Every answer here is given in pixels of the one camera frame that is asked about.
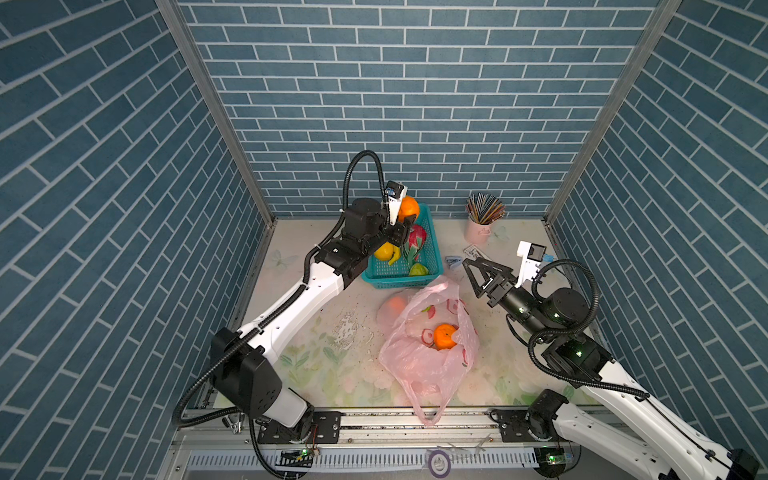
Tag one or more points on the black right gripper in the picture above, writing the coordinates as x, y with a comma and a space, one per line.
505, 272

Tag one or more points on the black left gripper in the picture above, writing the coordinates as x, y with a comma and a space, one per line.
399, 231

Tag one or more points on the orange tangerine fruit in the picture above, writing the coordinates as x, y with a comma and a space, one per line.
408, 207

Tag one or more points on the red dragon fruit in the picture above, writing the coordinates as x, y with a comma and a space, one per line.
416, 241

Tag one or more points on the yellow lemon fruit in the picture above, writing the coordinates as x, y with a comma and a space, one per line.
385, 252

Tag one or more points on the green pepper fruit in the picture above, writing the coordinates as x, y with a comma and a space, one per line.
418, 269

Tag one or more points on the pink plastic bag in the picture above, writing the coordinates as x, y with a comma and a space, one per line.
429, 377

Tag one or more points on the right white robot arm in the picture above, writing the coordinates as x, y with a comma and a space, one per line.
661, 445

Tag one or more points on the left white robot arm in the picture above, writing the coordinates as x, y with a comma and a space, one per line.
243, 361

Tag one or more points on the orange fruit in bag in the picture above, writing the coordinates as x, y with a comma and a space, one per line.
396, 304

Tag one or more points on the yellow banana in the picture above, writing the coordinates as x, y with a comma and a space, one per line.
396, 255

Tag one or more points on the light blue stapler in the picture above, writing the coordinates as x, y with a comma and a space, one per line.
454, 261

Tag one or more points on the pink metal pencil bucket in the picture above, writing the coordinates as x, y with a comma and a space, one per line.
477, 233

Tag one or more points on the teal plastic basket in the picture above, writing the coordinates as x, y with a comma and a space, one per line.
381, 275

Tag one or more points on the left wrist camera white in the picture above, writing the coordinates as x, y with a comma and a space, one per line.
395, 194

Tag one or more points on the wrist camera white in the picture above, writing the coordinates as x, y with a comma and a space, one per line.
531, 255
395, 194

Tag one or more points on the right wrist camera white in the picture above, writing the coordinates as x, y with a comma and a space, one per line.
531, 255

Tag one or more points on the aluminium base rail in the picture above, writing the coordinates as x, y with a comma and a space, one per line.
380, 439

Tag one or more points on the left corner aluminium post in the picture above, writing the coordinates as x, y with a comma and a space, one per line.
181, 34

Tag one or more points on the corner aluminium post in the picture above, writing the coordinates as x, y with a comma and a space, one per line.
656, 26
181, 34

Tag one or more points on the right corner aluminium post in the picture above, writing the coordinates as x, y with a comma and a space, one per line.
656, 26

